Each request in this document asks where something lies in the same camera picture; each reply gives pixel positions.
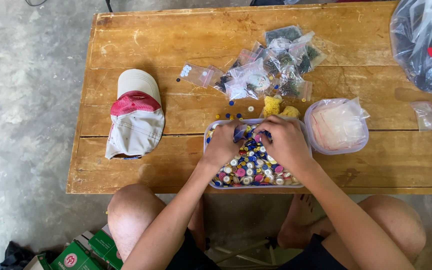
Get empty clear zip bag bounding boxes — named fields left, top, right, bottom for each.
left=410, top=101, right=432, bottom=132

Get white and red cap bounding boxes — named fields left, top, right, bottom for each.
left=104, top=68, right=166, bottom=161

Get bag of yellow buttons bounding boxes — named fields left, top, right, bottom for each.
left=279, top=106, right=301, bottom=120
left=262, top=95, right=283, bottom=118

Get green carton with red logo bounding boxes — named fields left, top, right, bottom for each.
left=49, top=239, right=105, bottom=270

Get pile of filled button bags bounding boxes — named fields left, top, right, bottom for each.
left=208, top=25, right=328, bottom=103

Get person's right leg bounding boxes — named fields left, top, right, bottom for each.
left=277, top=193, right=427, bottom=265

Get clear rectangular plastic tub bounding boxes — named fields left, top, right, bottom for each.
left=203, top=118, right=313, bottom=190

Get heap of mixed coloured buttons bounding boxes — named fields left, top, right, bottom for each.
left=206, top=123, right=302, bottom=187

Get small clear zip bag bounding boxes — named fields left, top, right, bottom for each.
left=232, top=125, right=273, bottom=143

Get person's right hand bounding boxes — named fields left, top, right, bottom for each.
left=254, top=115, right=313, bottom=174

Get black cloth bag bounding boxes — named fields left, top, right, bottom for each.
left=0, top=240, right=57, bottom=270

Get round clear plastic container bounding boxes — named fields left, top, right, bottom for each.
left=304, top=98, right=370, bottom=156

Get person's black shorts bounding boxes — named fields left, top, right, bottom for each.
left=165, top=227, right=349, bottom=270

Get person's left leg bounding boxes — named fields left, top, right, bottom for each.
left=107, top=183, right=206, bottom=263

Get zip bag with white buttons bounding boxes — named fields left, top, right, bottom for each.
left=177, top=62, right=215, bottom=89

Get stack of empty zip bags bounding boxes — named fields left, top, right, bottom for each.
left=310, top=98, right=370, bottom=151

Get wooden stool frame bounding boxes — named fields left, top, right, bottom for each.
left=205, top=236, right=279, bottom=269

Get person's leg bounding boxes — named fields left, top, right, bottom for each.
left=277, top=193, right=427, bottom=265
left=107, top=183, right=206, bottom=263

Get large clear plastic bag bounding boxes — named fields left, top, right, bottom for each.
left=389, top=0, right=432, bottom=95

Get person's left hand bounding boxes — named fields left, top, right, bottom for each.
left=202, top=119, right=248, bottom=170

